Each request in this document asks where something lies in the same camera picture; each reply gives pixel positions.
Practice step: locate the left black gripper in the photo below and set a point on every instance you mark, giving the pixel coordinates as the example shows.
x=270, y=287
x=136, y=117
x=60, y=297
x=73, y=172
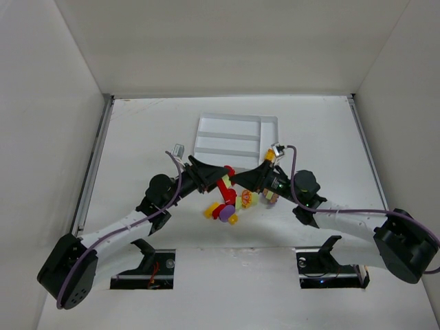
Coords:
x=199, y=177

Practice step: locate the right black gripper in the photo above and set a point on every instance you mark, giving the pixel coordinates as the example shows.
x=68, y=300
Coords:
x=262, y=176

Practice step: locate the yellow striped lego brick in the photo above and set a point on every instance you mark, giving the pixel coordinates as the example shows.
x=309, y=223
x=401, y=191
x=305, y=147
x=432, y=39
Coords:
x=270, y=155

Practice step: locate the light green lego piece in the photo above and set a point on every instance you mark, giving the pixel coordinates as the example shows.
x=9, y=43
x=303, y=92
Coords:
x=226, y=181

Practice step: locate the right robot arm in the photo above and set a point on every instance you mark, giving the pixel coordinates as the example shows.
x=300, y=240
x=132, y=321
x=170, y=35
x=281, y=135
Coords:
x=394, y=240

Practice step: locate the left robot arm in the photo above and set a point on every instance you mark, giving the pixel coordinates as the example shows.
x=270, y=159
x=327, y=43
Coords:
x=69, y=271

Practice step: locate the orange patterned lego piece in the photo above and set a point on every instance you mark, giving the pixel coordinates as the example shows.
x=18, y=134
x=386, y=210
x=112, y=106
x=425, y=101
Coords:
x=248, y=198

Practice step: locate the purple tan lego piece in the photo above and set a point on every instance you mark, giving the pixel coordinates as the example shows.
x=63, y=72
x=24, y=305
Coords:
x=271, y=198

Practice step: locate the red rounded lego brick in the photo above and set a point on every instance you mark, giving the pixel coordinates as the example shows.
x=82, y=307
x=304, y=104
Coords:
x=230, y=197

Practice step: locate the dark red lego brick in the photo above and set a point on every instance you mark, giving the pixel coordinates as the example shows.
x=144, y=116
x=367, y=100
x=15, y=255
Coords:
x=217, y=210

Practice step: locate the white divided tray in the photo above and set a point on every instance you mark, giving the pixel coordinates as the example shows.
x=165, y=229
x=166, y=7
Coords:
x=239, y=141

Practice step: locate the small orange lego piece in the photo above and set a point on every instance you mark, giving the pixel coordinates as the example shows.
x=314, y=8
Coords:
x=233, y=219

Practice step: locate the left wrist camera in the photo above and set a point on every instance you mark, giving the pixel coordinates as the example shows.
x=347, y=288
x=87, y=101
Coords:
x=178, y=150

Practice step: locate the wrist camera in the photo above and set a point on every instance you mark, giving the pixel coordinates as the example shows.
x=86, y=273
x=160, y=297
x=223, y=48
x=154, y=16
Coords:
x=278, y=150
x=178, y=150

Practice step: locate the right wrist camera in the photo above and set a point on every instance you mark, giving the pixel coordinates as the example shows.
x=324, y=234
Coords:
x=278, y=150

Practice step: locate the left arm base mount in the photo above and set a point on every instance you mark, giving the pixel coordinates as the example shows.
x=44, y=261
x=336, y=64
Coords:
x=154, y=271

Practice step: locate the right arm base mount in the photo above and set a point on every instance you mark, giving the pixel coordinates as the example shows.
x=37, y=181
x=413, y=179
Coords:
x=318, y=269

